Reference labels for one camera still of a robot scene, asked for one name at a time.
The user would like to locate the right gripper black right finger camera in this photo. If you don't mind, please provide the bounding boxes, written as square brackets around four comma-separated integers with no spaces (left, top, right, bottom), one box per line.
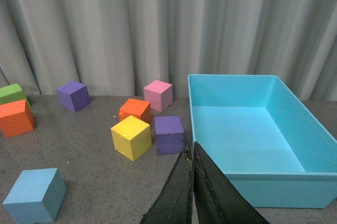
[193,142,268,223]

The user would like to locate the light blue foam cube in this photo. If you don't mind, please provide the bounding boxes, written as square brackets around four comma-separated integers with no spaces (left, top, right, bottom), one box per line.
[3,168,66,223]

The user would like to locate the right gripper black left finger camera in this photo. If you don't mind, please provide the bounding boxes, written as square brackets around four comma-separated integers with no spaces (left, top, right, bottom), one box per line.
[140,142,194,223]

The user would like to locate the pink foam cube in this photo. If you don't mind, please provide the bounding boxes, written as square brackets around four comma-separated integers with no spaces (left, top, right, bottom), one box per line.
[143,80,173,113]

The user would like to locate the cracked purple foam cube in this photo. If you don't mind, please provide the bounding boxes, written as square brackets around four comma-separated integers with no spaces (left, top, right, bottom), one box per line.
[154,116,185,155]

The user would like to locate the yellow foam cube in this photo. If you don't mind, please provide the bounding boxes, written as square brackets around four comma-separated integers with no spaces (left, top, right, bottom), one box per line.
[111,116,152,161]

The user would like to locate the light blue plastic bin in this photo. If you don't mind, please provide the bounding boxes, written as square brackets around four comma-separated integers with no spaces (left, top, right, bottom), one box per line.
[188,74,336,208]

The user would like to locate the chipped orange foam cube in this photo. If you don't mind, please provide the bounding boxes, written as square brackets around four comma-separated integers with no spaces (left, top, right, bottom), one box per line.
[119,98,152,124]

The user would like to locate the green foam cube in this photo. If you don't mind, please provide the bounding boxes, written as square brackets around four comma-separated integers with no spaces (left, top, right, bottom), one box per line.
[0,83,31,106]

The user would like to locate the grey curtain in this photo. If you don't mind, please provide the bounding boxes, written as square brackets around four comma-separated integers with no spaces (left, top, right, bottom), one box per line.
[1,0,336,101]

